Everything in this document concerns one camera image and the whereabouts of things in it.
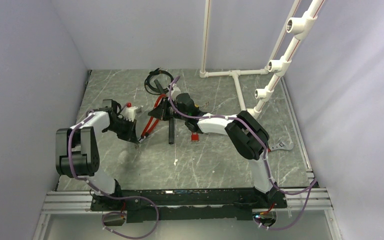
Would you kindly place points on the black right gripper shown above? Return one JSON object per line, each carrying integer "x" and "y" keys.
{"x": 160, "y": 112}

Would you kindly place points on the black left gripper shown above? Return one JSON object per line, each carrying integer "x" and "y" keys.
{"x": 130, "y": 134}

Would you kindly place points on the red cable bike lock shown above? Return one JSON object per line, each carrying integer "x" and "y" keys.
{"x": 152, "y": 122}

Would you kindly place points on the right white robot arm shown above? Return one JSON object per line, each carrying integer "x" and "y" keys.
{"x": 248, "y": 137}

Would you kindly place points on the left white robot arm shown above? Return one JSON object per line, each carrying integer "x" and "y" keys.
{"x": 76, "y": 147}

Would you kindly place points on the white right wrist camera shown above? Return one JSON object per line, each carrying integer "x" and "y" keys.
{"x": 174, "y": 92}

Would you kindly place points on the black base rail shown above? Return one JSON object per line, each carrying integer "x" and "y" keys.
{"x": 190, "y": 204}

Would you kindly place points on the red handled wrench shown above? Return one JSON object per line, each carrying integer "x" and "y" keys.
{"x": 281, "y": 145}

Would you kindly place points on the white pvc pipe frame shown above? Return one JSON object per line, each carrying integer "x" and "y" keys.
{"x": 242, "y": 35}

